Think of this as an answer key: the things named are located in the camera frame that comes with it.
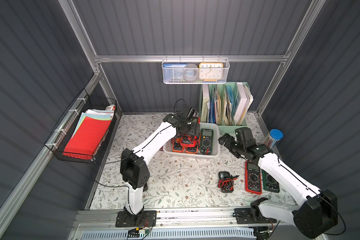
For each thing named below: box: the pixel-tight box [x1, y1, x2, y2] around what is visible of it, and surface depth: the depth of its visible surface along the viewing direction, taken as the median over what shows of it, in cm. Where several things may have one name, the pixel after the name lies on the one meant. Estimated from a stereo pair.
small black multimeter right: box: [217, 171, 240, 193], surface depth 84 cm
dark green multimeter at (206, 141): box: [200, 128, 214, 155], surface depth 100 cm
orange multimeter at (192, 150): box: [185, 145, 199, 154], surface depth 96 cm
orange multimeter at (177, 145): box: [172, 137, 184, 153], surface depth 98 cm
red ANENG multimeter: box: [180, 135, 201, 148], surface depth 82 cm
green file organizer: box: [199, 81, 254, 135], surface depth 101 cm
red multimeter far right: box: [245, 161, 263, 195], surface depth 84 cm
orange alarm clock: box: [198, 62, 224, 82], surface depth 90 cm
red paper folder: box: [62, 116, 112, 160], surface depth 71 cm
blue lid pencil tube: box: [263, 128, 284, 149], surface depth 85 cm
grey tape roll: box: [183, 63, 199, 82], surface depth 90 cm
